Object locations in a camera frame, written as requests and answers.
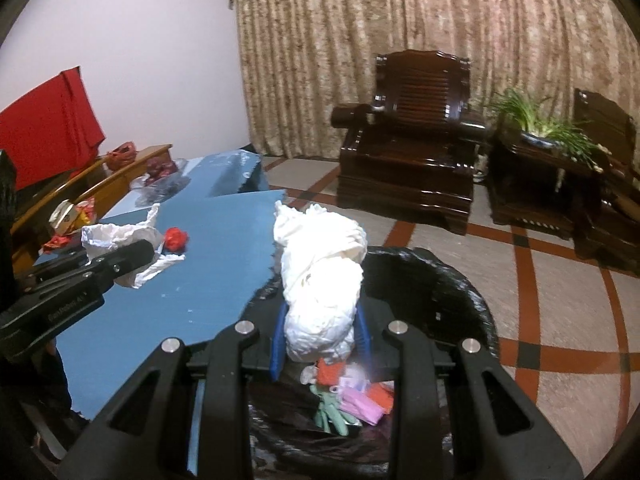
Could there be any glass dish of candy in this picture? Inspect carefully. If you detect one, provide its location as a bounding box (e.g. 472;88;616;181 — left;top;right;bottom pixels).
41;197;99;254

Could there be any green potted plant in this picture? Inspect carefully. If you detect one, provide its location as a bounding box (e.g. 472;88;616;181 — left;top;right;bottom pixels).
486;87;607;173

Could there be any green rubber glove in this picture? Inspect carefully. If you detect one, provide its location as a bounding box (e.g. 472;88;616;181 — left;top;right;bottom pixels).
311;384;362;437

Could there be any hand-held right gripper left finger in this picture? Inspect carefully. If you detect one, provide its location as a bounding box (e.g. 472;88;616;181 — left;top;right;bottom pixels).
57;302;291;480

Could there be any pink face mask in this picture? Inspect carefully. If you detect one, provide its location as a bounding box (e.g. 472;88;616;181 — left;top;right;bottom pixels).
339;384;387;426

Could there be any white tissue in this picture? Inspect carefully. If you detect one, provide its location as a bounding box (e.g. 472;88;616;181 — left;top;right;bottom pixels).
80;203;187;290
272;201;370;364

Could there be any red woven basket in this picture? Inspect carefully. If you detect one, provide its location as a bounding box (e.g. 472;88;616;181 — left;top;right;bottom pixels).
105;142;137;171

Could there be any red cloth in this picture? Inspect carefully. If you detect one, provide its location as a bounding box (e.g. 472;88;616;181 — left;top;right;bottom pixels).
0;66;107;192

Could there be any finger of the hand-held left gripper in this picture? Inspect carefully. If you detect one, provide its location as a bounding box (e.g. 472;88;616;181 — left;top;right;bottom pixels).
21;250;96;283
22;239;157;301

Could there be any glass dish of red fruit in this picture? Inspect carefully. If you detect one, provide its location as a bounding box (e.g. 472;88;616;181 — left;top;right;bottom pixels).
130;157;189;197

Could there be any dark wooden side table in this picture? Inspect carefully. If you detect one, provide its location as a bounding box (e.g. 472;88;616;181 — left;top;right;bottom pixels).
486;129;607;242

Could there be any large blue foam mat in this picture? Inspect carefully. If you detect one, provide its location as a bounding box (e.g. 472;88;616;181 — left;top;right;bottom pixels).
34;187;289;422

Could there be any small blue foam mat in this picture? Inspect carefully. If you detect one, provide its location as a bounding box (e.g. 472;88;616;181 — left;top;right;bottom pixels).
134;150;264;207

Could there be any black trash bin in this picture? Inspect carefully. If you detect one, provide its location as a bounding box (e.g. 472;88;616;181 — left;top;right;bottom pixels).
244;246;502;480

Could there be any beige patterned curtain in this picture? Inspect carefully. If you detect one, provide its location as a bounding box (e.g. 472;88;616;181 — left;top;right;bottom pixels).
227;0;640;162

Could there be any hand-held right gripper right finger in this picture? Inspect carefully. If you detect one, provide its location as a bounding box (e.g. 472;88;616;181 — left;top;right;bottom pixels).
352;305;584;480

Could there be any light wooden table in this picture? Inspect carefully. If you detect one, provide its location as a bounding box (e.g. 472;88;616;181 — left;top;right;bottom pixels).
10;144;174;277

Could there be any red crumpled wrapper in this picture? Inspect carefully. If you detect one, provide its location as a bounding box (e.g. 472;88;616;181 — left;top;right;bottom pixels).
163;227;190;254

